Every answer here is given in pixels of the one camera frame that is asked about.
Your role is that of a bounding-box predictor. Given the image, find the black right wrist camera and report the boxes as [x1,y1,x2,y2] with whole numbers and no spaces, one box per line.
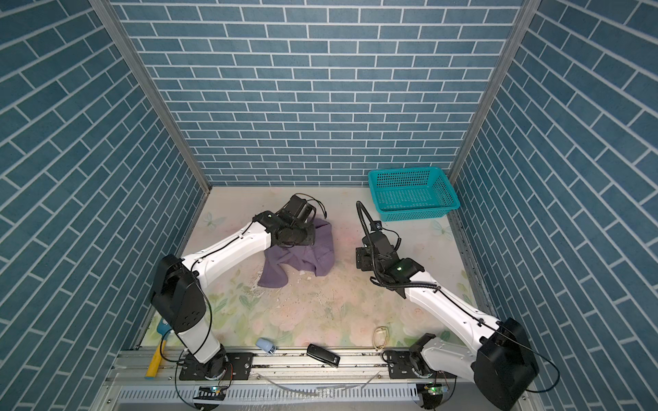
[370,220,383,231]

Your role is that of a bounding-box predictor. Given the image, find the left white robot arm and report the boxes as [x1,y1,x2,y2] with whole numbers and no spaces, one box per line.
[151,211,315,380]

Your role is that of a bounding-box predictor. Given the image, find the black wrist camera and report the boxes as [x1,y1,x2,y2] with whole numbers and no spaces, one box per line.
[277,195,316,225]
[370,220,383,231]

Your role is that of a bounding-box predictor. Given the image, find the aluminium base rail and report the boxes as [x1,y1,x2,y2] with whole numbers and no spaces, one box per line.
[109,342,476,385]

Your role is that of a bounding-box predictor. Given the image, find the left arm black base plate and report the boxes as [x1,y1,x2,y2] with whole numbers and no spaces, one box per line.
[178,351,255,381]

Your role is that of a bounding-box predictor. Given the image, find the black remote control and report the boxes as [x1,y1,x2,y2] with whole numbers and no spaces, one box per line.
[306,344,340,368]

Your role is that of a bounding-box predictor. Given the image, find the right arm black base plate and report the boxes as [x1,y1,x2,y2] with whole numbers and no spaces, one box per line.
[380,349,457,380]

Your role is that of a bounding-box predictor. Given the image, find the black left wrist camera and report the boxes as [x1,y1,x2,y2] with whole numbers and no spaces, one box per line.
[277,195,316,225]

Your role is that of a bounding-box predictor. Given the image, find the white slotted cable duct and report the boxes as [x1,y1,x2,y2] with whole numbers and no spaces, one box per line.
[117,383,419,405]

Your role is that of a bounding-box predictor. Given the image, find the small light blue object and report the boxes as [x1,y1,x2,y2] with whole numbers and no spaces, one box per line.
[255,337,277,356]

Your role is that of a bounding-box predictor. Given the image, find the purple trousers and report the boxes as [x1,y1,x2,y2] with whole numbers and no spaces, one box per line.
[257,219,336,289]

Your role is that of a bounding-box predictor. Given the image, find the teal perforated plastic basket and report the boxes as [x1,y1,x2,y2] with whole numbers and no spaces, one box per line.
[368,167,460,222]

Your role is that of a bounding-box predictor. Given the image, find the yellow handled blue tool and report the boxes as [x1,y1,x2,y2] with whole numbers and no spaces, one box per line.
[145,319,171,379]

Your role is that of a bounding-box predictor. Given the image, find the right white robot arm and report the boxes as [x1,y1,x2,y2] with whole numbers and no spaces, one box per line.
[356,232,539,410]

